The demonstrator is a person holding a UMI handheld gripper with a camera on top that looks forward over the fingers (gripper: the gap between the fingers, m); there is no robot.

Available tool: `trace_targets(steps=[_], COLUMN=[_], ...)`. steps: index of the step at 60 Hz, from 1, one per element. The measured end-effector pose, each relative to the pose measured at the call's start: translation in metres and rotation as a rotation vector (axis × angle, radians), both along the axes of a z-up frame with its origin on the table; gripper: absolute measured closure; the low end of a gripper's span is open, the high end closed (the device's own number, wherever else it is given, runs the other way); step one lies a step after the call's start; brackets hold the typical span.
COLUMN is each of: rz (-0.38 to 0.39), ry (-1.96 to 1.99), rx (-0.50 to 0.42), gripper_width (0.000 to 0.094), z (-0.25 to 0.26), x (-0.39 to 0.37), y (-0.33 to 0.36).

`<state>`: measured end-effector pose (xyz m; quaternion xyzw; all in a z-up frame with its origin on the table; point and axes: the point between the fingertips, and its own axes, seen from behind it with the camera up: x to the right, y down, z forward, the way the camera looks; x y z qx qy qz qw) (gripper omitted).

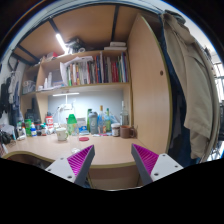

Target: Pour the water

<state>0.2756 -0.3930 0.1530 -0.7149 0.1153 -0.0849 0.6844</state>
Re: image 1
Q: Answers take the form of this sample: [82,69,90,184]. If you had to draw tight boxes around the green glass bottle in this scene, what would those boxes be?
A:
[105,108,111,132]

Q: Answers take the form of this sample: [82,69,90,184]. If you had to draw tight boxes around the clear drinking glass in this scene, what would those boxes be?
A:
[70,124,81,153]

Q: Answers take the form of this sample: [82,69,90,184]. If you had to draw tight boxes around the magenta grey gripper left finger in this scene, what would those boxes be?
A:
[46,145,95,186]

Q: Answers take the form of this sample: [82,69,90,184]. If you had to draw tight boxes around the ceiling tube light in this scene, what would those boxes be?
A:
[56,33,68,53]

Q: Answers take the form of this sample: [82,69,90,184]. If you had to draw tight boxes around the wooden wall shelf unit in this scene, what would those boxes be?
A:
[21,50,131,121]

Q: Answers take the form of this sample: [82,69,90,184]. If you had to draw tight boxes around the green plastic bottle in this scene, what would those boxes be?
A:
[67,114,77,136]

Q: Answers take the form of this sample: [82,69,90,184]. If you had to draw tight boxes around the red-labelled white container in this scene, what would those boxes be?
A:
[45,114,54,131]

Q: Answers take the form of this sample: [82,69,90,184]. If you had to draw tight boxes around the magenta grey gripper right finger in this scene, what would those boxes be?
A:
[131,144,182,185]

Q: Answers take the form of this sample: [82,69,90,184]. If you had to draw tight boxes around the beige hanging coat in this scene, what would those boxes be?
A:
[161,13,220,161]

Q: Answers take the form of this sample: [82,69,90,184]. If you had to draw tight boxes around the blue-capped small bottle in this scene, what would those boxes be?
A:
[30,122,37,137]

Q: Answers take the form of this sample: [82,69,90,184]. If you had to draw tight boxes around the clear glass bottle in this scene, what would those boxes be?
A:
[120,104,129,125]

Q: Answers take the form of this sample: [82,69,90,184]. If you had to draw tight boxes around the grey shaker bottle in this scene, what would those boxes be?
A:
[89,111,98,134]

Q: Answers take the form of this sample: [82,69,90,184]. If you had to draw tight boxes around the wooden wardrobe cabinet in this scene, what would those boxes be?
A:
[128,14,172,154]

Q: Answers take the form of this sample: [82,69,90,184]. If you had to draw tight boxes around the white ceramic mug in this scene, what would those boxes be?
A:
[56,128,68,141]

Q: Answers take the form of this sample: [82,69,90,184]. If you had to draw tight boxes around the brown-lidded jar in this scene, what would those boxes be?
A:
[111,123,120,137]

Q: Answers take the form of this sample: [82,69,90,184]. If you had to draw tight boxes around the white desk lamp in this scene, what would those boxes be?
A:
[54,92,78,124]

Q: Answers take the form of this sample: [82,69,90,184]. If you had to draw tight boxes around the brown ceramic mug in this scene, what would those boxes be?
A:
[120,125,136,139]

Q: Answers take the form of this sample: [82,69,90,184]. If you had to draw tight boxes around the row of books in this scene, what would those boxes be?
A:
[60,52,129,86]

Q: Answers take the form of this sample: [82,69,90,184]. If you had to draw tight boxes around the red round lid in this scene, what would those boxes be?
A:
[79,137,89,141]

